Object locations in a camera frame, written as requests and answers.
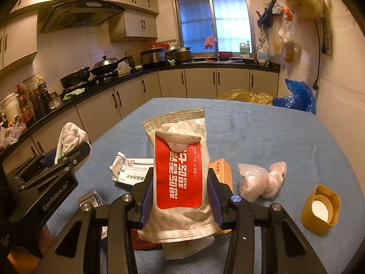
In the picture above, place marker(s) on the red basin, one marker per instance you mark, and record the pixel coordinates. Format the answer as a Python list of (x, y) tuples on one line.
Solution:
[(158, 45)]

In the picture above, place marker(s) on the hanging clear plastic bags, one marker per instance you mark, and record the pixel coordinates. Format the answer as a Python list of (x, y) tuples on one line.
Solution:
[(285, 37)]

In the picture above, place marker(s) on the wok with metal lid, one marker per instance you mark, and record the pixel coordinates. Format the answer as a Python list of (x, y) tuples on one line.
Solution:
[(105, 64)]

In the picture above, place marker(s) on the dark wall shelf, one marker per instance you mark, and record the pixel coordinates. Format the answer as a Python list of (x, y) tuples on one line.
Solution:
[(268, 14)]

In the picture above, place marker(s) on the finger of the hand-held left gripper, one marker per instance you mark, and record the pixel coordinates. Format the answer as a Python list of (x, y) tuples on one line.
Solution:
[(77, 156), (32, 163)]

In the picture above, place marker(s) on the window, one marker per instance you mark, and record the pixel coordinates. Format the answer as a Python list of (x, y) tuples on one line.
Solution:
[(214, 20)]

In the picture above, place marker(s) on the red label wet wipe packet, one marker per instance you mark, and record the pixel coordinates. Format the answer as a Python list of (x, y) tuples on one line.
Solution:
[(176, 182)]

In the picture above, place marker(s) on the white flattened carton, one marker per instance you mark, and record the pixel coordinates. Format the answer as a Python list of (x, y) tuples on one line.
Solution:
[(134, 168)]

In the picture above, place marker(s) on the steel rice cooker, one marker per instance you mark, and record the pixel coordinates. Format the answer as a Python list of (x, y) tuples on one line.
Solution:
[(152, 58)]

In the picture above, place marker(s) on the small white red box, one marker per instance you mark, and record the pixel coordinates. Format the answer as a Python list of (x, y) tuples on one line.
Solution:
[(92, 198)]

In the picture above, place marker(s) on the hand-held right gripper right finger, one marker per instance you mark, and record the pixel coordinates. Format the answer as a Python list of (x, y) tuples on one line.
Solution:
[(214, 198)]

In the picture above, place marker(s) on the white cloth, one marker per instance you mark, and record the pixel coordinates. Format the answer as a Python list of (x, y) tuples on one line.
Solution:
[(70, 137)]

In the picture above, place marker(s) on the black countertop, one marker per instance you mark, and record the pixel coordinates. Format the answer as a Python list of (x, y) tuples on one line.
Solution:
[(137, 72)]

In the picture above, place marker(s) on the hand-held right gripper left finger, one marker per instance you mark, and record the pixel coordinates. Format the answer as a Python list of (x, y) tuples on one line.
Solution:
[(147, 205)]

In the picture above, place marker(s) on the blue tablecloth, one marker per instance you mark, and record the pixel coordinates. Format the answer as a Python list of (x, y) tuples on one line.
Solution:
[(256, 137)]

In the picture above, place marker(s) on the black frying pan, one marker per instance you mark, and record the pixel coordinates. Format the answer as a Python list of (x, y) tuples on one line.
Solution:
[(74, 77)]

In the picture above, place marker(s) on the beige lower cabinets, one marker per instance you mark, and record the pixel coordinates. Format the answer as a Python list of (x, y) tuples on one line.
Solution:
[(199, 81)]

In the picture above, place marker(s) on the white plastic wrapper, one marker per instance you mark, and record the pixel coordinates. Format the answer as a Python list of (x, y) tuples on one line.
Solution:
[(185, 248)]

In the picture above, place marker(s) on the clear bag on counter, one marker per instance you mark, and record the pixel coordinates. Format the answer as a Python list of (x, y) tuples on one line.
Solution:
[(124, 68)]

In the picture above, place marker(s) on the pink cloth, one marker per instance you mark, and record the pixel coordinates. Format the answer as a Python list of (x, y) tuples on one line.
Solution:
[(210, 42)]

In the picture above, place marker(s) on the blue plastic bag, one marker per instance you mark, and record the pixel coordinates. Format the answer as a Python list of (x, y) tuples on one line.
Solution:
[(299, 97)]

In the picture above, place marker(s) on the green rag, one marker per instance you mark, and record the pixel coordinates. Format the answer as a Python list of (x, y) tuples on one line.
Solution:
[(73, 94)]

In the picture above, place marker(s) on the row of condiment bottles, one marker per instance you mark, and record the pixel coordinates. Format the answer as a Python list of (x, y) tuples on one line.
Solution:
[(37, 100)]

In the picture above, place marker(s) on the wall socket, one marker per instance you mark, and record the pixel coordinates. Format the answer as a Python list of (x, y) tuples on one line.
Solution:
[(327, 42)]

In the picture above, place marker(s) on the stacked metal pots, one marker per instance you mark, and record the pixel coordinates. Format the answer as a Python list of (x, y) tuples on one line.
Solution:
[(179, 54)]

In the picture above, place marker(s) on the clear plastic bag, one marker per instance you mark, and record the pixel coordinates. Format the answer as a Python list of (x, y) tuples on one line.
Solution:
[(256, 182)]

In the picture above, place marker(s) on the pinkish plastic bag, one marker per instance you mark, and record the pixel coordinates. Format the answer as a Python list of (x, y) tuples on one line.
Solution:
[(11, 134)]

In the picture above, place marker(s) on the white plastic bucket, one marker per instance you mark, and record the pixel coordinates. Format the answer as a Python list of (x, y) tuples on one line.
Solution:
[(11, 108)]

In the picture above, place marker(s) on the range hood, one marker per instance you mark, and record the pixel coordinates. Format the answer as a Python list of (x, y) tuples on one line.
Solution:
[(79, 14)]

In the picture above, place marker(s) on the white plastic jug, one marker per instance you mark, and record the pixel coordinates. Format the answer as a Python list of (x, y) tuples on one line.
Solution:
[(263, 57)]

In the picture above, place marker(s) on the small orange box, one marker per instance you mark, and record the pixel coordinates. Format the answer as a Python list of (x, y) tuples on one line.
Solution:
[(222, 174)]

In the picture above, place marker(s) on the gas stove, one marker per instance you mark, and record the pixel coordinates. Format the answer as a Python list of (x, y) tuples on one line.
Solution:
[(97, 80)]

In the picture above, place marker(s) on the yellow plastic bag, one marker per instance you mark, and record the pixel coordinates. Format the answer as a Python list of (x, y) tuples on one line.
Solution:
[(242, 96)]

